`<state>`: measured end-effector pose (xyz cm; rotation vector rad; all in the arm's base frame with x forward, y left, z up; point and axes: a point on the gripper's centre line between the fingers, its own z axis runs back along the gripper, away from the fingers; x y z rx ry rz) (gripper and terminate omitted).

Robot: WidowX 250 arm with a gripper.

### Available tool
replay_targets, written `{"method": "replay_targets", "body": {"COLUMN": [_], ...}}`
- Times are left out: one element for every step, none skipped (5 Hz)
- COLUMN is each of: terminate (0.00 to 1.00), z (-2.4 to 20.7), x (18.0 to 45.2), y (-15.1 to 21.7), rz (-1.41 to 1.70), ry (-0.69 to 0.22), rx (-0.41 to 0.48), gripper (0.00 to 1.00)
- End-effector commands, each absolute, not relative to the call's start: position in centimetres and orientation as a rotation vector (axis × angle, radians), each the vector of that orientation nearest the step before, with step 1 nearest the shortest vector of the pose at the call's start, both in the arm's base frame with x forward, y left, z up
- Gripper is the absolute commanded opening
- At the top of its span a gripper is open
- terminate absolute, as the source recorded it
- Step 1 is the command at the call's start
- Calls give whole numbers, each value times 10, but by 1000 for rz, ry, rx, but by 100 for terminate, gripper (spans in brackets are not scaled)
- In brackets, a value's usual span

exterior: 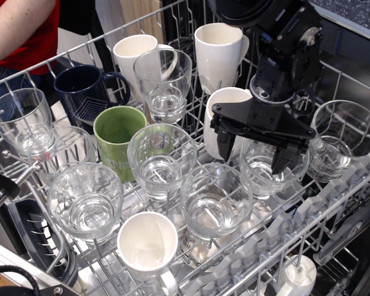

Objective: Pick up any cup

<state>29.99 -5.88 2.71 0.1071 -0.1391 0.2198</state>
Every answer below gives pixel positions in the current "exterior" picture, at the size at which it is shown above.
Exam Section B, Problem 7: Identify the clear glass front centre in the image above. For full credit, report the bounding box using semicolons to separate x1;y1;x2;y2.
180;163;253;240

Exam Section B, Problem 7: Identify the clear glass under gripper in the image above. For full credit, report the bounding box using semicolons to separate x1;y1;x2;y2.
239;139;310;200

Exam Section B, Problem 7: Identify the red shirt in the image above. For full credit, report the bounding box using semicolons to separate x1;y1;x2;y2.
0;1;60;79

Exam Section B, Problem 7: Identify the green ceramic mug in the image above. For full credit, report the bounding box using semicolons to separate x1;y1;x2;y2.
93;105;147;183

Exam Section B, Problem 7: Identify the clear glass back centre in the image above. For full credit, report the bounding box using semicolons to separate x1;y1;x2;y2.
133;45;193;124

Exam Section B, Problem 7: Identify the clear glass front left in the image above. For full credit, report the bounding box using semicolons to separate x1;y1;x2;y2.
47;163;124;242

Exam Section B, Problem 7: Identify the grey wire dishwasher rack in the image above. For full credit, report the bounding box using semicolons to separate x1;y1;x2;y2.
0;2;370;295

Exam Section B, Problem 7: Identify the white mug under gripper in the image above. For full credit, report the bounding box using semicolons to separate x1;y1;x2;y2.
203;87;252;160

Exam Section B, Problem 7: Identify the clear glass far left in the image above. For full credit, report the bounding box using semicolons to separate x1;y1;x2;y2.
0;88;53;158

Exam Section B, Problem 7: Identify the clear glass far right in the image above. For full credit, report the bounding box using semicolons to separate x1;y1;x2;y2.
307;100;370;183

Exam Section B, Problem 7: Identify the white mug lower rack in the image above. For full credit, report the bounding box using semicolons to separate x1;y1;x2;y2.
273;255;317;295

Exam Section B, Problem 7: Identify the black cable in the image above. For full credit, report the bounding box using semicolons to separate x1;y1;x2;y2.
0;264;41;296

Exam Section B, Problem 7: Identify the black clamp with screw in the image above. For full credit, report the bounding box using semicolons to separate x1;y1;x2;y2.
0;149;43;207

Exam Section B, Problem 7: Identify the white mug back left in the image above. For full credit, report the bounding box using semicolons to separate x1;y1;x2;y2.
113;35;178;103

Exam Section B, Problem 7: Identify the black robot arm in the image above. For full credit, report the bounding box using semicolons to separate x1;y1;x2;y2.
208;1;323;174

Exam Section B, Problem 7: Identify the tall white mug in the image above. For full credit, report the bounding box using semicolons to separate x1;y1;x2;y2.
194;23;250;95

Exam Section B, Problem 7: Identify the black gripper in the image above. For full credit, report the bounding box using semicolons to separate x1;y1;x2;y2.
210;96;316;175

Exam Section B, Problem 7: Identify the navy blue mug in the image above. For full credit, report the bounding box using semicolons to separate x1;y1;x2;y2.
54;65;131;134

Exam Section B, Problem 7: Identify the person forearm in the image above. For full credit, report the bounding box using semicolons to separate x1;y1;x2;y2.
0;1;56;61

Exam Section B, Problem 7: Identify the white mug front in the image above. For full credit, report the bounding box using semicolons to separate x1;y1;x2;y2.
117;212;178;295

